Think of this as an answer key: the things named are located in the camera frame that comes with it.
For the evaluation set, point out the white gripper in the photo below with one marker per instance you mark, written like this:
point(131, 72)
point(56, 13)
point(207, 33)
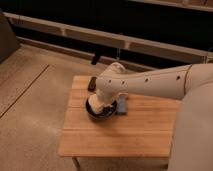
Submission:
point(100, 100)

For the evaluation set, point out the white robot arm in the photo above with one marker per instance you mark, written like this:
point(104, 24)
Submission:
point(166, 83)

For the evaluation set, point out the dark ceramic bowl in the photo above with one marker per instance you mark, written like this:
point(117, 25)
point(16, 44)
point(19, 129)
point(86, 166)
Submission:
point(106, 113)

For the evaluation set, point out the blue sponge block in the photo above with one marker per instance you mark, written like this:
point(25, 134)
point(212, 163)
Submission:
point(121, 104)

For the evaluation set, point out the wooden table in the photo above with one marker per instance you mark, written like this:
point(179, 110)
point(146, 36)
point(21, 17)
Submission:
point(145, 131)

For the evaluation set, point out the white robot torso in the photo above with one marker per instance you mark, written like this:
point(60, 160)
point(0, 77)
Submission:
point(192, 143)

